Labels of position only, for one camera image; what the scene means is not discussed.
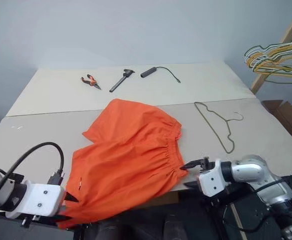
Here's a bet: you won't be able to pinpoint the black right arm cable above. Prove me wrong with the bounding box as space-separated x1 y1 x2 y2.
208 176 292 236

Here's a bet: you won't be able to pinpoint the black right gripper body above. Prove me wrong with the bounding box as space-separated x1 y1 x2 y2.
198 156 216 175

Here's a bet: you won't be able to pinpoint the orange and black pliers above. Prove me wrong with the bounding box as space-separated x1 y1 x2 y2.
80 74 102 91

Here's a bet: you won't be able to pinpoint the rack of empty hangers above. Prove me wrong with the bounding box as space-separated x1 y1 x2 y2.
244 17 292 73

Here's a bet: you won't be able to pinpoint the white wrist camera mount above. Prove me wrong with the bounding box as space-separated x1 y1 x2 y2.
5 183 67 219
196 159 231 199

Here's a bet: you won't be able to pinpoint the thin wooden slat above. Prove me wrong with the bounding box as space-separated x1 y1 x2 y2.
230 202 244 240

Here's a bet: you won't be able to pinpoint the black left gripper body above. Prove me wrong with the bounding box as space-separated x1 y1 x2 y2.
20 213 63 228

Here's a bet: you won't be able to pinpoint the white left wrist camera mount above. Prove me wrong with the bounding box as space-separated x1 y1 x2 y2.
5 183 67 219

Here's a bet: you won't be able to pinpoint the yellow wire hanger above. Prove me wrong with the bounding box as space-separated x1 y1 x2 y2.
245 14 292 76

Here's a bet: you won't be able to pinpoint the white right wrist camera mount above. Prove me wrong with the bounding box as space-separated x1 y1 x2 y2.
196 159 231 199

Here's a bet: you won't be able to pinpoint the black adapter with cable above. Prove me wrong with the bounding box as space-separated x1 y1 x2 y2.
140 66 182 84

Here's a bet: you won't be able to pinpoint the small black clip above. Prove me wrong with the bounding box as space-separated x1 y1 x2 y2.
109 68 136 93

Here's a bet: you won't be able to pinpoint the olive wire hanger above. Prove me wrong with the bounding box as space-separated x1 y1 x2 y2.
194 101 244 154

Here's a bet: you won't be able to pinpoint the wooden hanger rack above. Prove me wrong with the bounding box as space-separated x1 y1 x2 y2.
250 12 292 95

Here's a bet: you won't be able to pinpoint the orange shorts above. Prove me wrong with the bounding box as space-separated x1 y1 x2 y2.
57 98 186 230

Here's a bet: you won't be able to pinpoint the brown cardboard box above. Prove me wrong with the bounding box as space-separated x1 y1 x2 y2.
262 99 292 146

